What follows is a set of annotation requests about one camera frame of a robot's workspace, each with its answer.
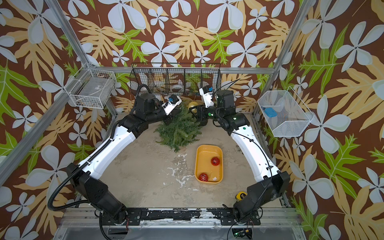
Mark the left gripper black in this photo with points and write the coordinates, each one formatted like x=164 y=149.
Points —
x=169 y=117

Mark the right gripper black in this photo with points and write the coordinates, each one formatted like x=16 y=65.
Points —
x=203 y=111

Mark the gold ball ornament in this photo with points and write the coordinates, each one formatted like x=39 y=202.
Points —
x=192 y=106

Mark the red faceted ornament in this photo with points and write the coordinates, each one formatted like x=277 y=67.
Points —
x=203 y=177
x=215 y=161

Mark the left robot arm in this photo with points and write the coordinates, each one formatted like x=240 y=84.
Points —
x=85 y=177

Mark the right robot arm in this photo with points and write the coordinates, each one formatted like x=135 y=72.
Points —
x=271 y=183

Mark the small green christmas tree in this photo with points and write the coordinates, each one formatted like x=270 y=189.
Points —
x=181 y=132

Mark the yellow plastic tray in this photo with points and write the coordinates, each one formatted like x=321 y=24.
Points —
x=203 y=163

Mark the blue object in basket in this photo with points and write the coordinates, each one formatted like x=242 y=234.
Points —
x=270 y=112

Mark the white mesh basket right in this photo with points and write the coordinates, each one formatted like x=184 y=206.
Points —
x=293 y=117

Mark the yellow tape measure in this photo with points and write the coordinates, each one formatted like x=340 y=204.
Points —
x=240 y=196

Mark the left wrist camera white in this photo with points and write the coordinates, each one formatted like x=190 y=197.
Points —
x=172 y=102

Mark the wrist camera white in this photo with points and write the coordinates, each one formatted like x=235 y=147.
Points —
x=206 y=93
x=172 y=102

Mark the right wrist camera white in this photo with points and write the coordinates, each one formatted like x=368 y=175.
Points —
x=206 y=93

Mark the black wire basket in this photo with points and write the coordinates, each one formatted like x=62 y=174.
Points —
x=183 y=79

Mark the white wire basket left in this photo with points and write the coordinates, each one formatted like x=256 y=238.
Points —
x=91 y=87

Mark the black mounting rail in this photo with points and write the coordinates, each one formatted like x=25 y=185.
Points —
x=224 y=216

